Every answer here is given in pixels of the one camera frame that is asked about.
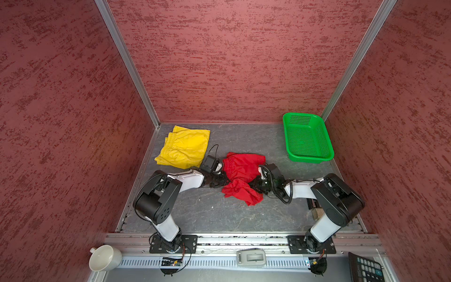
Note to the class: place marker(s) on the black calculator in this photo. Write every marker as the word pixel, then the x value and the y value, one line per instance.
pixel 365 270

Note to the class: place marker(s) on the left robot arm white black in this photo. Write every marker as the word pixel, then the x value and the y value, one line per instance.
pixel 157 197

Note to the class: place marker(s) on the aluminium rail frame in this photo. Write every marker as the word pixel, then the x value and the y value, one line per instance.
pixel 274 244

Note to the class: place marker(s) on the right corner aluminium post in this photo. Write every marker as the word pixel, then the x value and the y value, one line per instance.
pixel 373 30

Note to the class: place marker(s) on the green plastic basket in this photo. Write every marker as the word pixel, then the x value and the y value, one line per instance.
pixel 306 138

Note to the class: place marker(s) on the small wooden block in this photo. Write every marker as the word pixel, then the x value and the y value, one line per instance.
pixel 317 213

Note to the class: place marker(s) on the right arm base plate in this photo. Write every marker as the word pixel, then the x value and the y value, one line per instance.
pixel 296 244

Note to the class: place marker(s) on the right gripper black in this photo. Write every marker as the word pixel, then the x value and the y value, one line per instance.
pixel 256 184

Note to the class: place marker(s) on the corner aluminium post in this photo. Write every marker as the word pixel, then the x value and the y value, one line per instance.
pixel 117 37
pixel 373 30

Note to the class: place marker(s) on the left corner aluminium post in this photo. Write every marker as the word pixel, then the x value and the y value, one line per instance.
pixel 117 37

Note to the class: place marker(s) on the yellow shorts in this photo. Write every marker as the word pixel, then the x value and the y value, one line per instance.
pixel 184 148

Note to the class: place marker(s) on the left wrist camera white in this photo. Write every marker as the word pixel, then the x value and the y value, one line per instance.
pixel 211 165

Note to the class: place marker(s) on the left circuit board with wires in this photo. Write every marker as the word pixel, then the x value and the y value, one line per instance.
pixel 172 262

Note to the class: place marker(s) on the white ceramic cup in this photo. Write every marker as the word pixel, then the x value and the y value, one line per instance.
pixel 105 258

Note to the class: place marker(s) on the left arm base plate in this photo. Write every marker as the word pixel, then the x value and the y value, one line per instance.
pixel 190 244

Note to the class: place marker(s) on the red shorts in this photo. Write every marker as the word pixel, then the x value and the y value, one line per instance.
pixel 241 169

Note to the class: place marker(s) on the circuit board with wires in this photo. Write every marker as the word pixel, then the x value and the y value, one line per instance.
pixel 318 265
pixel 172 262

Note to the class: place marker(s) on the white slotted cable duct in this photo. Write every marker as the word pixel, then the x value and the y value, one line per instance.
pixel 223 263

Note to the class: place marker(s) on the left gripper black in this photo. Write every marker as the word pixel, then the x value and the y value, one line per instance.
pixel 223 181

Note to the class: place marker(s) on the right circuit board with wires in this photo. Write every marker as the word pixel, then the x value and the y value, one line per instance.
pixel 318 265

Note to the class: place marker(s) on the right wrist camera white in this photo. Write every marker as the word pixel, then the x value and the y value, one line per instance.
pixel 271 172

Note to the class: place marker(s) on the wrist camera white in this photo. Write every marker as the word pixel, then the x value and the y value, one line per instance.
pixel 211 165
pixel 271 172

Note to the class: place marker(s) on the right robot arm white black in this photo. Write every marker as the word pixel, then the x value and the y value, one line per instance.
pixel 340 203

